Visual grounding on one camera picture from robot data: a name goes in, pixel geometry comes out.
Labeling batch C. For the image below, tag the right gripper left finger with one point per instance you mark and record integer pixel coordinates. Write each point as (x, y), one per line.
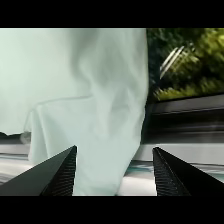
(53, 176)

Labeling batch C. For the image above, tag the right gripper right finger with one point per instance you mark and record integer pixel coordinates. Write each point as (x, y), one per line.
(180, 180)

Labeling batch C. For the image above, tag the pale green shirt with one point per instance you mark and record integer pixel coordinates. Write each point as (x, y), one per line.
(83, 93)

